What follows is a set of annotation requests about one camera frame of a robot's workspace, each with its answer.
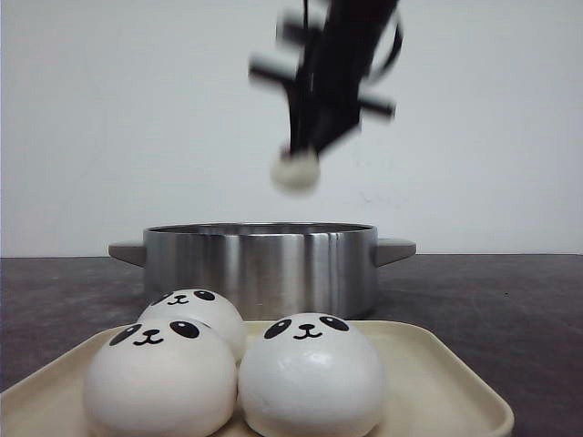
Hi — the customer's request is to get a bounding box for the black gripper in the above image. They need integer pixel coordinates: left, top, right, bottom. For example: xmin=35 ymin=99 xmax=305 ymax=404
xmin=249 ymin=1 xmax=403 ymax=158

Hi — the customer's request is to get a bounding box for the panda bun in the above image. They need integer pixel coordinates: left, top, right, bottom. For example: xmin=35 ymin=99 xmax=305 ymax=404
xmin=138 ymin=289 xmax=247 ymax=363
xmin=83 ymin=318 xmax=237 ymax=436
xmin=239 ymin=312 xmax=387 ymax=436
xmin=270 ymin=144 xmax=321 ymax=193

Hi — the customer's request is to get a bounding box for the stainless steel steamer pot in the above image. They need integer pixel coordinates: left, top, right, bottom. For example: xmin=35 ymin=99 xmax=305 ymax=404
xmin=108 ymin=222 xmax=416 ymax=320

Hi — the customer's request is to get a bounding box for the cream rectangular plastic tray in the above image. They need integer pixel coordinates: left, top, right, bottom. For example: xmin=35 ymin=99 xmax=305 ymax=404
xmin=1 ymin=320 xmax=515 ymax=436

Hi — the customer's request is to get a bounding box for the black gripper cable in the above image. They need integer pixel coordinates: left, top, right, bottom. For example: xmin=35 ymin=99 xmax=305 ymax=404
xmin=363 ymin=8 xmax=405 ymax=87

